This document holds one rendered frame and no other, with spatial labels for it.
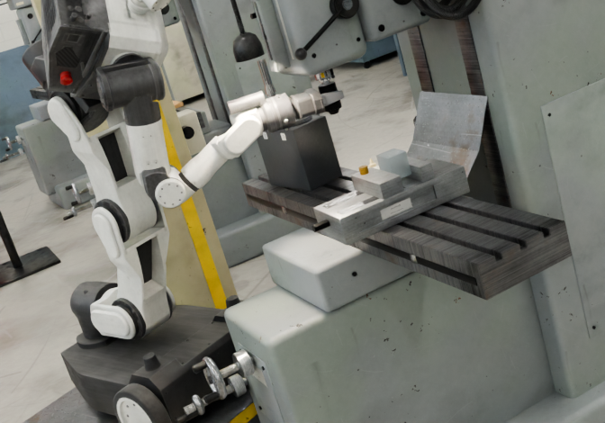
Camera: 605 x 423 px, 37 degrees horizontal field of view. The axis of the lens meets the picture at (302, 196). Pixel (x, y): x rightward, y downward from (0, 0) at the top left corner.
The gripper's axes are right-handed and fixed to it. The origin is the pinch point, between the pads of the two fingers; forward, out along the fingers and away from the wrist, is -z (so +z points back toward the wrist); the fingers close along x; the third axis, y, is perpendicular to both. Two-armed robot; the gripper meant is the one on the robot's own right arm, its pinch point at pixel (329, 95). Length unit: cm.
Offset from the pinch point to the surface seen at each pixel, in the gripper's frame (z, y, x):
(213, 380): 52, 58, -15
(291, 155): 11.5, 17.1, 21.4
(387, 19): -18.0, -15.4, -7.6
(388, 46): -211, 108, 709
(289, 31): 7.0, -20.1, -8.9
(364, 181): 2.3, 17.5, -24.8
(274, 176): 16.8, 24.8, 33.7
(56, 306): 135, 123, 282
